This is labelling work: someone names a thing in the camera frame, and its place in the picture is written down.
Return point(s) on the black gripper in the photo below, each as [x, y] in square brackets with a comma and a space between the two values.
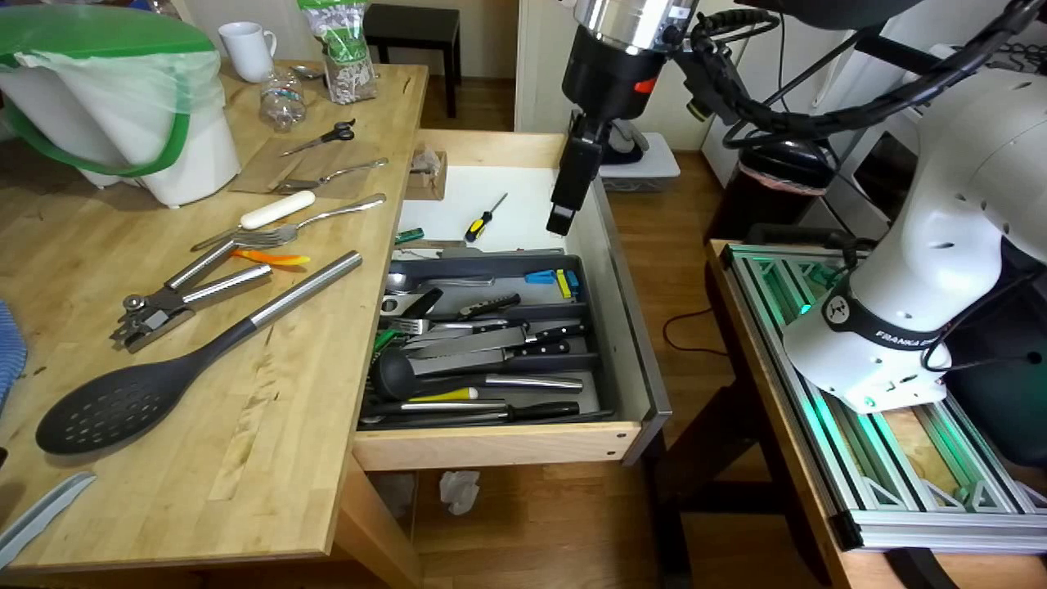
[609, 77]

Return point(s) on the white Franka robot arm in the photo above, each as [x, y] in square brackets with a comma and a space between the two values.
[959, 216]

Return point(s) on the white floor scale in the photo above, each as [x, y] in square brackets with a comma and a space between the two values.
[648, 164]

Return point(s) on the yellow black screwdriver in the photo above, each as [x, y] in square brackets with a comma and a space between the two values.
[478, 223]

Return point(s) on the small wooden block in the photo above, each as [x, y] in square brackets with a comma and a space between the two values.
[427, 176]

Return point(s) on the grey cutlery tray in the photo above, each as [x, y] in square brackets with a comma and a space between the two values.
[592, 372]

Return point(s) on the black bin pink liner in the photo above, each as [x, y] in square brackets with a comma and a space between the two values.
[781, 164]

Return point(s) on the black stool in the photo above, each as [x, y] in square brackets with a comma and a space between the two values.
[412, 27]

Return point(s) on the clear plastic bag green top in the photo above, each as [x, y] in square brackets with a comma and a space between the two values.
[346, 55]

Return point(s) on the black ladle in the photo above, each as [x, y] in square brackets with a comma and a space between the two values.
[394, 375]

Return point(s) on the wooden pull-out drawer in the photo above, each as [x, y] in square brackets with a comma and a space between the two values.
[492, 447]

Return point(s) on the clear glass jar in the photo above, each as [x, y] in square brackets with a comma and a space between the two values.
[283, 102]

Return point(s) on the orange peeler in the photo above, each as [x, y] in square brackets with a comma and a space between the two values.
[272, 260]

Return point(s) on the crumpled white paper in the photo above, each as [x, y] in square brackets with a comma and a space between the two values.
[460, 493]

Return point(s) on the white mug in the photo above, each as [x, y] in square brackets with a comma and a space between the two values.
[251, 50]

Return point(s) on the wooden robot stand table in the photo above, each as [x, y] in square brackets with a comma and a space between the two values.
[807, 478]

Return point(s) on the white bag green trim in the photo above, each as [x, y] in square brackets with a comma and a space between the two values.
[108, 111]

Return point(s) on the blue cloth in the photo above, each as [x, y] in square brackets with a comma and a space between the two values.
[8, 348]

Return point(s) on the grey flat utensil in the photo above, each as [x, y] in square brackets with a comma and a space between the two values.
[44, 511]

